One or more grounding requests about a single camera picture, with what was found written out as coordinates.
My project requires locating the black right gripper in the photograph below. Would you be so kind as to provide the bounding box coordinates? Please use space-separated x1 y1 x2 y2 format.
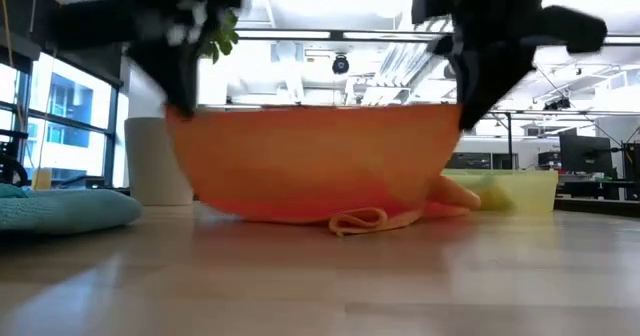
412 0 561 130

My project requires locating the orange microfiber towel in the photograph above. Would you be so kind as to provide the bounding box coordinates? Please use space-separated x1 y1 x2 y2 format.
164 103 482 237

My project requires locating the blue microfiber towel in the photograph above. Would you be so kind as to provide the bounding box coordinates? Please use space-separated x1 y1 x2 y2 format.
0 183 144 236

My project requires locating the white plant pot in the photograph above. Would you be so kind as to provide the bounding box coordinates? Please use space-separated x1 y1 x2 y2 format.
123 117 196 207

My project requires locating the large window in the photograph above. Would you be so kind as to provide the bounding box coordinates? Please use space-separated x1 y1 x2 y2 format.
0 50 124 183

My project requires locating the yellow translucent plastic bin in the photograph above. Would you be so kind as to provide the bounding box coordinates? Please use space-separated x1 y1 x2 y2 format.
439 168 559 215

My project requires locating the large black computer monitor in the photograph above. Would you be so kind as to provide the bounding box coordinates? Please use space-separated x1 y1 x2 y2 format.
558 134 615 178

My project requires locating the dark office desk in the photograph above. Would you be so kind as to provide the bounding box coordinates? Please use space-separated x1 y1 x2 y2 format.
554 173 640 202

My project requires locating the small yellow object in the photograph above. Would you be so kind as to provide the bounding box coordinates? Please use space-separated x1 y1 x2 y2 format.
30 168 54 192

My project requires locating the black metal gantry frame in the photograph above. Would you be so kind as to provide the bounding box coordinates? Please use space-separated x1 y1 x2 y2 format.
469 108 515 171

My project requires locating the black aluminium table frame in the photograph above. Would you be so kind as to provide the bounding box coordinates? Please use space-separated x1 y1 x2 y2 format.
553 195 640 218

